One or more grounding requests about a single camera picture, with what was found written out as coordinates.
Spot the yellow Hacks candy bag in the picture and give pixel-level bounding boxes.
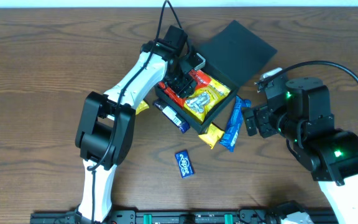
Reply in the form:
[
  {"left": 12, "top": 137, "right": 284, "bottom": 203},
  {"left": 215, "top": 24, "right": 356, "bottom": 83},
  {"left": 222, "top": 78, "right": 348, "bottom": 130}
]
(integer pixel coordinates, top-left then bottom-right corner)
[{"left": 183, "top": 78, "right": 231, "bottom": 124}]

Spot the dark green open box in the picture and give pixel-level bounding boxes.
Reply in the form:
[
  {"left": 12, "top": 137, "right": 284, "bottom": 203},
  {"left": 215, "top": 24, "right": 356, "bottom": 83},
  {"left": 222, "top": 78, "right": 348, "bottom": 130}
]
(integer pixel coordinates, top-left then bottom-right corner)
[{"left": 155, "top": 20, "right": 277, "bottom": 134}]

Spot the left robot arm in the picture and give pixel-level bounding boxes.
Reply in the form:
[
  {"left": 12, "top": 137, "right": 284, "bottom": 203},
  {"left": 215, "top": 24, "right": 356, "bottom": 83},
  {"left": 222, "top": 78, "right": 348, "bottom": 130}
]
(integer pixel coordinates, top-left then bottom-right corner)
[{"left": 75, "top": 26, "right": 196, "bottom": 223}]

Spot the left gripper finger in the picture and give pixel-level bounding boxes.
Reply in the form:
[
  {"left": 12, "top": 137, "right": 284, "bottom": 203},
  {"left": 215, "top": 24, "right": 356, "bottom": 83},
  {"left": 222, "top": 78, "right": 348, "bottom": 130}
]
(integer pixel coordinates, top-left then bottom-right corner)
[
  {"left": 163, "top": 80, "right": 179, "bottom": 91},
  {"left": 177, "top": 80, "right": 197, "bottom": 98}
]

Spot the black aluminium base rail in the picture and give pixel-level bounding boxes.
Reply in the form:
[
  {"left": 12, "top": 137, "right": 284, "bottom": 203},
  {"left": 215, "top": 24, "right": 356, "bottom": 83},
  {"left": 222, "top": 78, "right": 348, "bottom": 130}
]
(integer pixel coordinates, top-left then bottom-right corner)
[{"left": 29, "top": 200, "right": 338, "bottom": 224}]

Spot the blue Eclipse mint box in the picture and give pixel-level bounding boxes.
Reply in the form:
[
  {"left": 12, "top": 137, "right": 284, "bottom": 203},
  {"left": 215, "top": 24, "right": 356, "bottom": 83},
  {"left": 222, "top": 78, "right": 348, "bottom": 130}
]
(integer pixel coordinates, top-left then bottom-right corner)
[{"left": 175, "top": 150, "right": 195, "bottom": 179}]

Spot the yellow snack packet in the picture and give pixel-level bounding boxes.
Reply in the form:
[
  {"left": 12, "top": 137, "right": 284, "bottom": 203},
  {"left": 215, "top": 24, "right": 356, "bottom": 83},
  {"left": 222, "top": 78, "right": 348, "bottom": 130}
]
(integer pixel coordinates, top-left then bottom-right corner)
[
  {"left": 135, "top": 100, "right": 149, "bottom": 115},
  {"left": 198, "top": 123, "right": 224, "bottom": 149}
]

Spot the yellow snack packet under box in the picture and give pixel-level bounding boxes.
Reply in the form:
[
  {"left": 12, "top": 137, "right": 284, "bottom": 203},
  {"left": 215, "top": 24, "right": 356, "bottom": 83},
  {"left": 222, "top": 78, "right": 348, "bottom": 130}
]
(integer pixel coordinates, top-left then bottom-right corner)
[{"left": 198, "top": 123, "right": 224, "bottom": 149}]

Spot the red candy bag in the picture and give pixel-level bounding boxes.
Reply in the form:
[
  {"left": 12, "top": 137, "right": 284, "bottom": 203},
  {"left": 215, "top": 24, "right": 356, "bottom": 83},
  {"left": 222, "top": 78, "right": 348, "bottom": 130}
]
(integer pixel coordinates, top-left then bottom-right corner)
[{"left": 158, "top": 70, "right": 212, "bottom": 108}]

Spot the dark blue snack bar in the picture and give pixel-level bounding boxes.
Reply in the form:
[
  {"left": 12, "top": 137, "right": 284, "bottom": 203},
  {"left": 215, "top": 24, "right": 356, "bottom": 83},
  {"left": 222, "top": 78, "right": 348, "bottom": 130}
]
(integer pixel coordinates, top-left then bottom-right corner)
[{"left": 153, "top": 99, "right": 190, "bottom": 134}]

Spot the blue snack bar wrapper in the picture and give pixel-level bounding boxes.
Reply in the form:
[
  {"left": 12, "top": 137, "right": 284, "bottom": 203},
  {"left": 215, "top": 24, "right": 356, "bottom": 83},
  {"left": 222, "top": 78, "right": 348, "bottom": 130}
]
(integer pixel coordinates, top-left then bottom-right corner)
[{"left": 220, "top": 96, "right": 252, "bottom": 152}]

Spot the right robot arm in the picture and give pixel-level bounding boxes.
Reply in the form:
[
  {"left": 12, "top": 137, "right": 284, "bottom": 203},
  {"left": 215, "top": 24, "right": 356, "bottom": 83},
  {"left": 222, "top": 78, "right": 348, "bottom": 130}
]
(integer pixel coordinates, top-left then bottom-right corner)
[{"left": 243, "top": 74, "right": 358, "bottom": 223}]

